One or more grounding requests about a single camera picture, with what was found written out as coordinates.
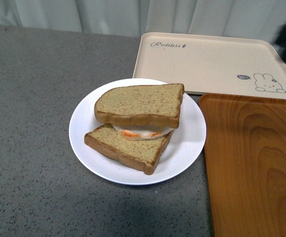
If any brown wooden tray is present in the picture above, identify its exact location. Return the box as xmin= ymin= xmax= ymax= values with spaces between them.
xmin=199 ymin=94 xmax=286 ymax=237

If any fried egg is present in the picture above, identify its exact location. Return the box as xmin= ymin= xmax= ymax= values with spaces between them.
xmin=112 ymin=125 xmax=174 ymax=140

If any beige rabbit tray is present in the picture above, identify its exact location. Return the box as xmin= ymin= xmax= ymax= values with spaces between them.
xmin=133 ymin=33 xmax=286 ymax=99

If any bread slice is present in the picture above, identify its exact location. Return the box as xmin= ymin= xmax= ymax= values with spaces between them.
xmin=84 ymin=123 xmax=173 ymax=175
xmin=94 ymin=83 xmax=184 ymax=129

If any white round plate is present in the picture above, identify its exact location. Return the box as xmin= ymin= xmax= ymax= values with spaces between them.
xmin=69 ymin=79 xmax=207 ymax=185

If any grey curtain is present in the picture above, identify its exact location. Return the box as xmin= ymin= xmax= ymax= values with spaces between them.
xmin=0 ymin=0 xmax=286 ymax=42

